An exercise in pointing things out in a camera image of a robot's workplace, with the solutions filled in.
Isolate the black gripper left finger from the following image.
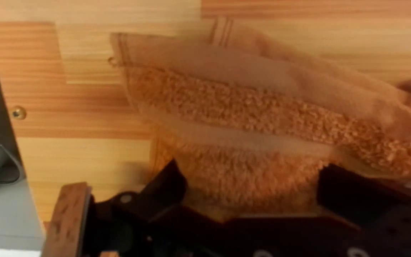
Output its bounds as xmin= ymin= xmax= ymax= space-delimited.
xmin=95 ymin=159 xmax=188 ymax=224

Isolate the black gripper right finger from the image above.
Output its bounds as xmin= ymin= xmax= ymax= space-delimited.
xmin=315 ymin=165 xmax=411 ymax=224

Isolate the orange towel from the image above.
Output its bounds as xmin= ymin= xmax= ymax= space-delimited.
xmin=109 ymin=18 xmax=411 ymax=215

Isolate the wooden wrist block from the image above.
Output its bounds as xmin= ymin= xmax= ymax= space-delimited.
xmin=41 ymin=182 xmax=91 ymax=257

